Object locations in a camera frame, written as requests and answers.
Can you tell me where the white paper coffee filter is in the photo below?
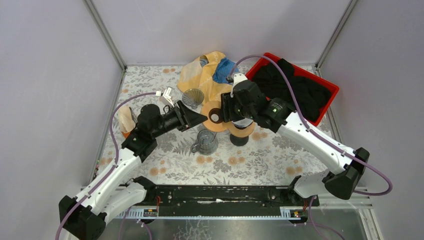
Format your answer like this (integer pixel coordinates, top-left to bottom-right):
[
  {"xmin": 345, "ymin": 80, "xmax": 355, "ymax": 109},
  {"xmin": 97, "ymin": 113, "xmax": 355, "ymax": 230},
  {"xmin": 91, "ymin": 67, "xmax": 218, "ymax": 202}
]
[{"xmin": 232, "ymin": 118, "xmax": 254, "ymax": 129}]

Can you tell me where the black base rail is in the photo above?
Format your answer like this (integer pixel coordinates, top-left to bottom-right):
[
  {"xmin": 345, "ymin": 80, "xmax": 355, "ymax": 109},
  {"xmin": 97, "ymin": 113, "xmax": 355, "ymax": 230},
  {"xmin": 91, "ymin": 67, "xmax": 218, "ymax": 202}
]
[{"xmin": 135, "ymin": 185, "xmax": 308, "ymax": 218}]

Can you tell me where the blue cloth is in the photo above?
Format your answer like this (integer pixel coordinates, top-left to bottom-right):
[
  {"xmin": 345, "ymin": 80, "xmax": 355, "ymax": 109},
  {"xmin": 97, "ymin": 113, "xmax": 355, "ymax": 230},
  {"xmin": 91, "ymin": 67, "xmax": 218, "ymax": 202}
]
[{"xmin": 212, "ymin": 57, "xmax": 236, "ymax": 84}]

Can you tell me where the clear grey glass dripper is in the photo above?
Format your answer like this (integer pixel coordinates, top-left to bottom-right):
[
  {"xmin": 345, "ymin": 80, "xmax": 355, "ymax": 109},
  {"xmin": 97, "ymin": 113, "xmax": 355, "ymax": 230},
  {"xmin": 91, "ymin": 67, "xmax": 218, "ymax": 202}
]
[{"xmin": 181, "ymin": 88, "xmax": 205, "ymax": 110}]

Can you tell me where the floral table mat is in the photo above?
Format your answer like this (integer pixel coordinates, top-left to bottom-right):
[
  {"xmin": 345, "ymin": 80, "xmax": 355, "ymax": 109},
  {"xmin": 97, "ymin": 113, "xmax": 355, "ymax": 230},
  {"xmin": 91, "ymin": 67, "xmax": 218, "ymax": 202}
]
[{"xmin": 92, "ymin": 66, "xmax": 327, "ymax": 186}]

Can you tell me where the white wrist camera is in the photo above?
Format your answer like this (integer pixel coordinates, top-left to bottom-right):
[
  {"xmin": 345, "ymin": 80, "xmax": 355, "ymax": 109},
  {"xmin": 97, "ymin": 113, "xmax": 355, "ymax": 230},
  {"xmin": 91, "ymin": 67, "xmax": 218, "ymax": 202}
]
[
  {"xmin": 226, "ymin": 72, "xmax": 248, "ymax": 94},
  {"xmin": 155, "ymin": 86, "xmax": 174, "ymax": 107}
]

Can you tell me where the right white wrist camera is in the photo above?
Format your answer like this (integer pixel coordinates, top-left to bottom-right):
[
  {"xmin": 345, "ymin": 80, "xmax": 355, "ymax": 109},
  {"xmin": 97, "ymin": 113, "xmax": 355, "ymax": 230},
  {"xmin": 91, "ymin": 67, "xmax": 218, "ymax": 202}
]
[{"xmin": 226, "ymin": 72, "xmax": 248, "ymax": 94}]

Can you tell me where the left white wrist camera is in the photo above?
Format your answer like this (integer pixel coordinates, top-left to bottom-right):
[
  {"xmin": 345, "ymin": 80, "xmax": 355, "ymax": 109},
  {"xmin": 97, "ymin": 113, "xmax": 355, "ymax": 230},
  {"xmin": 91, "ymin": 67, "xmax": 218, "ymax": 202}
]
[{"xmin": 155, "ymin": 86, "xmax": 174, "ymax": 107}]

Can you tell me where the dark glass carafe red rim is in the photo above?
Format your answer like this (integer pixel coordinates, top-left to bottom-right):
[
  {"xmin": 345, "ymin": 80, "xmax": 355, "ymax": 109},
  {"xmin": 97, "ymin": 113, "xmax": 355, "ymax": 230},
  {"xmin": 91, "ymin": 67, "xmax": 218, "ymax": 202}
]
[{"xmin": 229, "ymin": 133, "xmax": 249, "ymax": 147}]

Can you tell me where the wooden ring holder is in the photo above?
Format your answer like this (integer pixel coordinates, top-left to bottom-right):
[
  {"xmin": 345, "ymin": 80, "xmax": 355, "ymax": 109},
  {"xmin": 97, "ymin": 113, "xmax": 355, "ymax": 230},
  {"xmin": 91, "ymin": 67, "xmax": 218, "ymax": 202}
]
[
  {"xmin": 200, "ymin": 100, "xmax": 228, "ymax": 133},
  {"xmin": 226, "ymin": 121, "xmax": 256, "ymax": 137}
]

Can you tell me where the black cloth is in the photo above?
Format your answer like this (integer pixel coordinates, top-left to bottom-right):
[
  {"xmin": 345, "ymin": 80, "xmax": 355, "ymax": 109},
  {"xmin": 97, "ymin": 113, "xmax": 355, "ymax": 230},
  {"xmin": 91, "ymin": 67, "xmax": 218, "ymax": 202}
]
[{"xmin": 251, "ymin": 58, "xmax": 332, "ymax": 123}]

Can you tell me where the yellow cloth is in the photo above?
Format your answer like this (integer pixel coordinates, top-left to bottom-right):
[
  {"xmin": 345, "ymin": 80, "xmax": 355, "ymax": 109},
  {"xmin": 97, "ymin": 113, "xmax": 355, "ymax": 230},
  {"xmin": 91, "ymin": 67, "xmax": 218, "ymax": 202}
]
[{"xmin": 177, "ymin": 51, "xmax": 232, "ymax": 104}]

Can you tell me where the orange filter holder box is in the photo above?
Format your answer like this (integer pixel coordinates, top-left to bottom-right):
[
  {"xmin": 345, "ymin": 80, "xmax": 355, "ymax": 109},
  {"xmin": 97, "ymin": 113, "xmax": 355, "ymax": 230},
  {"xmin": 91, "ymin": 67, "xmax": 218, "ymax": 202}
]
[{"xmin": 117, "ymin": 105, "xmax": 136, "ymax": 139}]

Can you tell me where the clear glass pitcher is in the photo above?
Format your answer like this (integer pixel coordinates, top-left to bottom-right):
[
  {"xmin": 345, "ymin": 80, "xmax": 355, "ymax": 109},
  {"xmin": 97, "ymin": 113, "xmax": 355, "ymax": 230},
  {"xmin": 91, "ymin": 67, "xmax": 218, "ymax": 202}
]
[{"xmin": 190, "ymin": 129, "xmax": 219, "ymax": 155}]

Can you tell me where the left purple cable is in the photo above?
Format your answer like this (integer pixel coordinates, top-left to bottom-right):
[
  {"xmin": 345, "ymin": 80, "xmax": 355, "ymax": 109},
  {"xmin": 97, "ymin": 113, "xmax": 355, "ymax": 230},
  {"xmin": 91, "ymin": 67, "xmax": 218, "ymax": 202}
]
[{"xmin": 54, "ymin": 91, "xmax": 163, "ymax": 240}]

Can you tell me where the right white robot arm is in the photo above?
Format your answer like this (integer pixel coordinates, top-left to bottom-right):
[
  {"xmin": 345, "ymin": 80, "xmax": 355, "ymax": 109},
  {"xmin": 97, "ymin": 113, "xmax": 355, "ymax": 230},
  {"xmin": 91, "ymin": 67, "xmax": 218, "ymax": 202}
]
[{"xmin": 220, "ymin": 80, "xmax": 370, "ymax": 206}]

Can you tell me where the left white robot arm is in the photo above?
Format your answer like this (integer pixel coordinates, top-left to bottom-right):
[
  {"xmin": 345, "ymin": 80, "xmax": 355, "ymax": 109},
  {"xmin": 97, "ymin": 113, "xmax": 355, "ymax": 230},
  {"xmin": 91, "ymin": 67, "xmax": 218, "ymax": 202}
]
[{"xmin": 55, "ymin": 100, "xmax": 208, "ymax": 240}]

